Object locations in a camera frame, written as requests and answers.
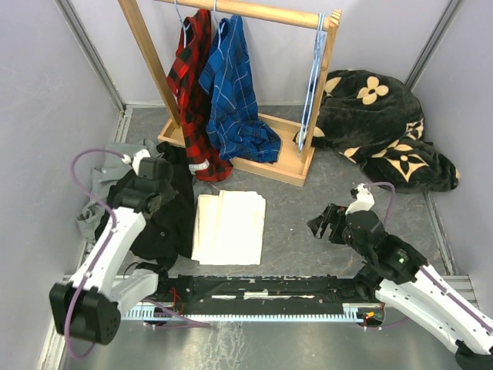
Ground grey shirt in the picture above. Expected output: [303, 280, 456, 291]
[76, 139, 162, 244]

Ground blue plaid shirt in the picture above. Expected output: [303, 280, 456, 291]
[199, 15, 281, 163]

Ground black floral blanket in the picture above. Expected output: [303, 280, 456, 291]
[311, 69, 459, 193]

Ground wooden clothes rack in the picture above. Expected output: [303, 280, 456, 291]
[120, 1, 341, 187]

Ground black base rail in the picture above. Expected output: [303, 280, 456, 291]
[151, 275, 380, 316]

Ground light blue hangers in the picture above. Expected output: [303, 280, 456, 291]
[297, 12, 326, 155]

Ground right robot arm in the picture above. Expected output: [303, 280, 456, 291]
[307, 203, 492, 369]

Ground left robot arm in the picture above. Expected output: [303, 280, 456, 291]
[49, 157, 176, 345]

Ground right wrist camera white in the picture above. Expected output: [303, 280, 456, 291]
[345, 183, 374, 215]

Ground purple cable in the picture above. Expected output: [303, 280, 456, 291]
[63, 148, 134, 360]
[364, 180, 493, 336]

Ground red plaid shirt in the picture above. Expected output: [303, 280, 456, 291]
[166, 9, 233, 182]

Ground black shirt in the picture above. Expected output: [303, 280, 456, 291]
[107, 142, 196, 270]

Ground blue hanger under red shirt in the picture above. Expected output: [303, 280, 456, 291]
[173, 0, 190, 48]

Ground cream folded cloth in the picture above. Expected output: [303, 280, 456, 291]
[191, 190, 267, 266]

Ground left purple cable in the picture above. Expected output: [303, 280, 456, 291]
[63, 148, 134, 360]

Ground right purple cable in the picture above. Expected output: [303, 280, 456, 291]
[364, 180, 493, 336]

